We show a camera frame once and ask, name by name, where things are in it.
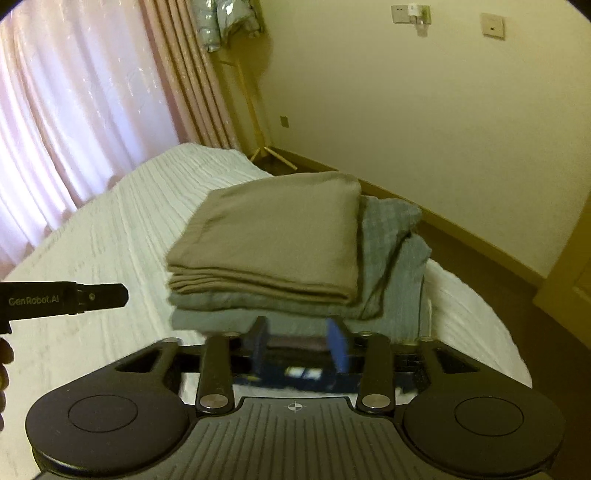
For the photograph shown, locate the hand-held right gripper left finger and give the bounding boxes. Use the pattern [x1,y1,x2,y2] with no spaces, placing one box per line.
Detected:
[115,316,269,415]

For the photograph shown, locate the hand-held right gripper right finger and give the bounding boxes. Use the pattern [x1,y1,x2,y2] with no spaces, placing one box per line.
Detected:
[325,316,478,415]

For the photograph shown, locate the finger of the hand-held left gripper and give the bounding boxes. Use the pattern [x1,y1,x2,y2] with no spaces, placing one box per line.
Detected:
[76,283,129,313]

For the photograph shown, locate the olive brown pants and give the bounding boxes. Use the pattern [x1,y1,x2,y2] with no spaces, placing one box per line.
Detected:
[166,172,362,306]

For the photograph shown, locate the person's left hand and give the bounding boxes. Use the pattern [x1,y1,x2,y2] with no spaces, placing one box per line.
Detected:
[0,337,14,416]

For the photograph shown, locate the bed with striped white sheet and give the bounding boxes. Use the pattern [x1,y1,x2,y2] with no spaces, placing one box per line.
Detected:
[0,142,532,435]

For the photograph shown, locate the grey plain folded garment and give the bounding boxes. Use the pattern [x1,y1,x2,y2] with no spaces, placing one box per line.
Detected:
[171,234,433,343]

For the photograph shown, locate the pink sheer curtain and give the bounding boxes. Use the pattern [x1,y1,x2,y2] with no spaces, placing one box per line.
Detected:
[0,0,181,278]

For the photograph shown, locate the pink thick curtain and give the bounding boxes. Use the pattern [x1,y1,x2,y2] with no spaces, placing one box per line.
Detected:
[139,0,243,151]

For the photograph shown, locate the wooden coat stand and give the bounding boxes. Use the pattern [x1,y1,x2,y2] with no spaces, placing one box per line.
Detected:
[221,59,297,171]

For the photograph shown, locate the cream door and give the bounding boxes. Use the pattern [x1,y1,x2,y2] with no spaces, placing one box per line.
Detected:
[538,194,591,326]

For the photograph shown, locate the hanging light blue garment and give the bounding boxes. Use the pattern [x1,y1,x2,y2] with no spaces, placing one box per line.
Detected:
[191,0,265,54]

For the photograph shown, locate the wall socket with white plug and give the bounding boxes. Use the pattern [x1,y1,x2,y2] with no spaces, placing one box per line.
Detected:
[390,4,433,37]

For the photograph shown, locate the beige wall switch plate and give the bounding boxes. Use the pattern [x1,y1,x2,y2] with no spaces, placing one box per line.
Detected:
[480,13,507,41]

